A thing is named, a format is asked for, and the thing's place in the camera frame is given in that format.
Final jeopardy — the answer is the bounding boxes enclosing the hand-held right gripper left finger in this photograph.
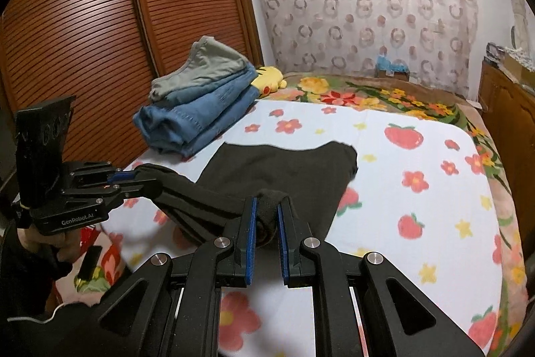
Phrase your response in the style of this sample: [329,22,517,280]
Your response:
[96,196,257,357]

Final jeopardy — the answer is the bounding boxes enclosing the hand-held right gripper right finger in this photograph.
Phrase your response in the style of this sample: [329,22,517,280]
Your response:
[277,200,471,357]

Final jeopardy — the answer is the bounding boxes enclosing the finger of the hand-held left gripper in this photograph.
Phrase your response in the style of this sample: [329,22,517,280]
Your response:
[65,161,136,185]
[63,182,143,212]

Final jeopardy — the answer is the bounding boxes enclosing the black pants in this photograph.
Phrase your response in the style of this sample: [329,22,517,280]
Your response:
[134,140,359,250]

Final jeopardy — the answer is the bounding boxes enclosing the person's left forearm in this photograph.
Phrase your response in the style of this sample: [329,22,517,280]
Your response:
[0,244,68,357]

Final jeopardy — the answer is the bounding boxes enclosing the grey folded pants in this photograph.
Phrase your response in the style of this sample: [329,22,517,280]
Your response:
[150,36,248,103]

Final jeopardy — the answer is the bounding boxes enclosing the person's left hand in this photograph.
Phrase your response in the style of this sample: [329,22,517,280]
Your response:
[17,231,82,272]

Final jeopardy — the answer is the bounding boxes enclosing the blue folded denim jeans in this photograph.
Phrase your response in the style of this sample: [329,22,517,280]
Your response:
[142,93,257,158]
[133,66,256,144]

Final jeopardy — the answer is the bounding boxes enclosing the white strawberry flower print sheet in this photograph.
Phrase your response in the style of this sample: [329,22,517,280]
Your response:
[100,98,506,357]

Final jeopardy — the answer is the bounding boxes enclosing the wooden louvred wardrobe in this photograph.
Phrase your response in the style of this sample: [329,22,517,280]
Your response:
[0,0,265,184]

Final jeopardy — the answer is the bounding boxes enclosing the yellow plush toy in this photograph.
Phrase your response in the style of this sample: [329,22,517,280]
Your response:
[254,65,288,98]

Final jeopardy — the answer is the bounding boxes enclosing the blue topped cardboard box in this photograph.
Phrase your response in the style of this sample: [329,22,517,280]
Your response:
[375,55,409,81]

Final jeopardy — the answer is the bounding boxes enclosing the sheer curtain with circle pattern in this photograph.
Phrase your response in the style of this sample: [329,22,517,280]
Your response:
[242,0,479,98]

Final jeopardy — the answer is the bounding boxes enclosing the wooden sideboard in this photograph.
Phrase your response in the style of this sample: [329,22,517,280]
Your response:
[476,60,535,190]

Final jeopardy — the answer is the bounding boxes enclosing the beige tied window curtain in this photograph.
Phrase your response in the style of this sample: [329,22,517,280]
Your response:
[506,0,535,48]

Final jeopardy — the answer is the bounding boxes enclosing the black plug with white cable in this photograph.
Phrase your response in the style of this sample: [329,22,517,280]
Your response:
[6,246,102,324]

